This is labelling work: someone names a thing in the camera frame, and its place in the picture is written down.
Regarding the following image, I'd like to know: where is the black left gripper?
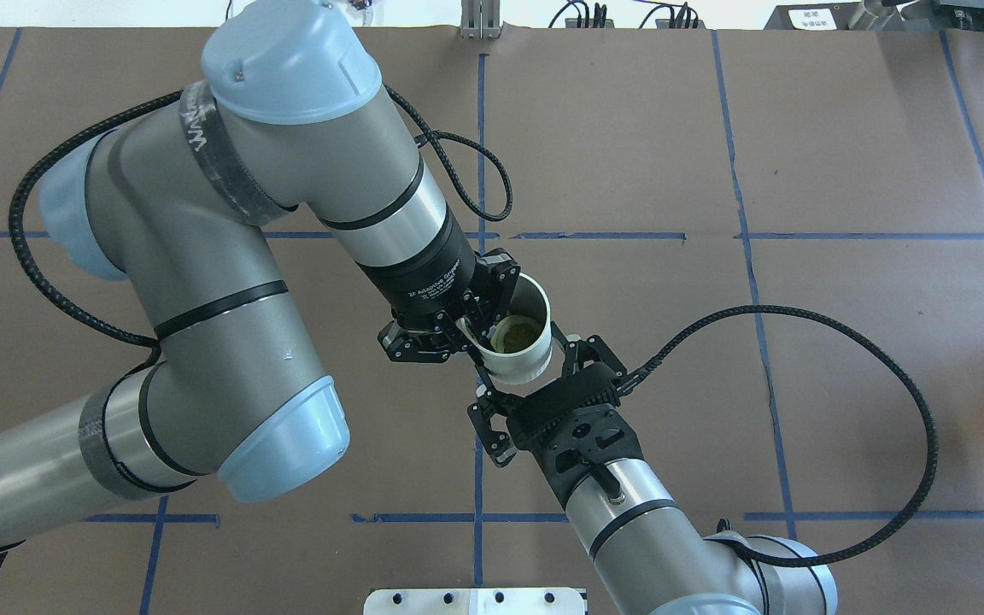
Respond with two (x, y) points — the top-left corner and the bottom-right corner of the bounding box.
(355, 209), (520, 365)

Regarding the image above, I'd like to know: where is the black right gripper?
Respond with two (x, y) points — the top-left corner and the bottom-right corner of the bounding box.
(468, 330), (644, 509)

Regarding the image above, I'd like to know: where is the yellow lemon slice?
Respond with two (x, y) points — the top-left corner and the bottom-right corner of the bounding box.
(489, 314), (543, 354)

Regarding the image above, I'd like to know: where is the white mug with handle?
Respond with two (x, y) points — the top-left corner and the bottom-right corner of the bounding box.
(470, 273), (552, 385)

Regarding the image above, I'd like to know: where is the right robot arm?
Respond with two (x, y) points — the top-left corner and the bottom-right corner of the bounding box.
(468, 331), (839, 614)

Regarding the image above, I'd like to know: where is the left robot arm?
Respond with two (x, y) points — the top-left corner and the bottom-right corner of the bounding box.
(0, 1), (522, 558)

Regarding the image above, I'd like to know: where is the white central pillar with base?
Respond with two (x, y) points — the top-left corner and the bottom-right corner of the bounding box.
(363, 587), (589, 614)

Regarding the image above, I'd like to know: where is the aluminium frame post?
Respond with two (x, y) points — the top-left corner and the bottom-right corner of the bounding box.
(460, 0), (502, 39)

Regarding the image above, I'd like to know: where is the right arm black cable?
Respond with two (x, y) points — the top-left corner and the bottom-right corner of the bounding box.
(620, 306), (940, 569)

